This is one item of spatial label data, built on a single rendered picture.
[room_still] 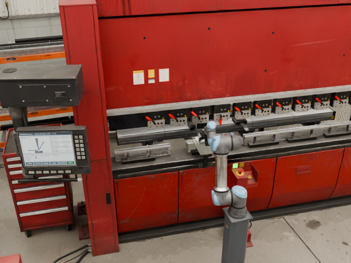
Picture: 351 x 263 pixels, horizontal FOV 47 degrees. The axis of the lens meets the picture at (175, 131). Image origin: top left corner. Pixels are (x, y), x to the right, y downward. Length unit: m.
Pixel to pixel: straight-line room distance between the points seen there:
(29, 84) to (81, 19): 0.60
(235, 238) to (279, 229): 1.12
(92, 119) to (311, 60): 1.97
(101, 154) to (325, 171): 2.28
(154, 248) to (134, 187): 0.69
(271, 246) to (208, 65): 1.86
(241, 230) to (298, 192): 1.28
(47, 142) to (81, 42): 0.74
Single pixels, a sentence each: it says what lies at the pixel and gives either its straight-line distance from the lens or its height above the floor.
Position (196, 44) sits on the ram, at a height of 1.90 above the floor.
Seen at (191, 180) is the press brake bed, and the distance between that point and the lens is 3.81.
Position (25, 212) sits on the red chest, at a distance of 4.15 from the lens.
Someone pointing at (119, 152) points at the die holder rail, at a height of 0.97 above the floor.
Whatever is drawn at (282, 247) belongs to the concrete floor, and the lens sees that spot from 4.20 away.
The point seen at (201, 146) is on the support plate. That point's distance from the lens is 3.62.
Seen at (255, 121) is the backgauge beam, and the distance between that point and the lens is 4.17.
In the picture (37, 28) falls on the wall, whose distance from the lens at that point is 7.47.
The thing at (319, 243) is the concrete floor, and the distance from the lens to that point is 4.33.
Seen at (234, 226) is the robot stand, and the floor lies 0.72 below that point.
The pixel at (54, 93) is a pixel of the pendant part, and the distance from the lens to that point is 2.67.
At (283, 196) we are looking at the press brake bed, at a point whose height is 0.26.
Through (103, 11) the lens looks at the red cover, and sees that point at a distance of 3.13.
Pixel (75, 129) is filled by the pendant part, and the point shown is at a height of 1.60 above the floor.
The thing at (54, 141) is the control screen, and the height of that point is 1.51.
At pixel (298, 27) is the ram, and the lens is 3.67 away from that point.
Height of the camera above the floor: 2.87
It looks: 29 degrees down
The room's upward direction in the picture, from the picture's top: straight up
